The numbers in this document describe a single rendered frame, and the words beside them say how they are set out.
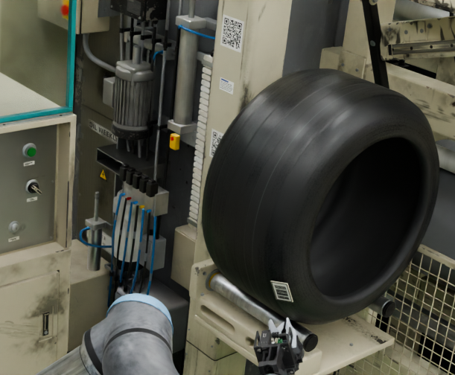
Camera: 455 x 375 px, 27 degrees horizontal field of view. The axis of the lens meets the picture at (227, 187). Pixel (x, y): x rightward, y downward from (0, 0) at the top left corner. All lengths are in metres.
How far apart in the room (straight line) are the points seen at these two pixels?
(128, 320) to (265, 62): 0.89
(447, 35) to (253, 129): 0.57
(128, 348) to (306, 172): 0.61
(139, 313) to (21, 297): 0.90
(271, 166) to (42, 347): 0.93
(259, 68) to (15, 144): 0.62
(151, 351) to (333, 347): 0.90
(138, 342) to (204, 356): 1.08
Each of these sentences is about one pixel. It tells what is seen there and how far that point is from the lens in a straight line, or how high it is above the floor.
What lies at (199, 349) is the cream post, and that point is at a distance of 2.61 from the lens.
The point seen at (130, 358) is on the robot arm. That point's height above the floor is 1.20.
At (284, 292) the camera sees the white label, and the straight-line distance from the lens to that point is 2.03.
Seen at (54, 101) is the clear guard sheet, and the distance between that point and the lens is 2.32.
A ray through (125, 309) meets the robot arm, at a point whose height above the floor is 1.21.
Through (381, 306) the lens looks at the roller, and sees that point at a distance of 2.35.
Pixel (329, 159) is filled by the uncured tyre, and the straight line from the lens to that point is 1.95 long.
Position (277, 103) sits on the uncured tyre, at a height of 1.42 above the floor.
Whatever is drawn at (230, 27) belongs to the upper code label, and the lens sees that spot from 2.25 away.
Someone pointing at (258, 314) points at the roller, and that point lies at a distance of 2.24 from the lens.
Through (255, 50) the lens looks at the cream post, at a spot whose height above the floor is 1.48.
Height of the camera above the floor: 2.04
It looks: 23 degrees down
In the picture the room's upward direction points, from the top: 6 degrees clockwise
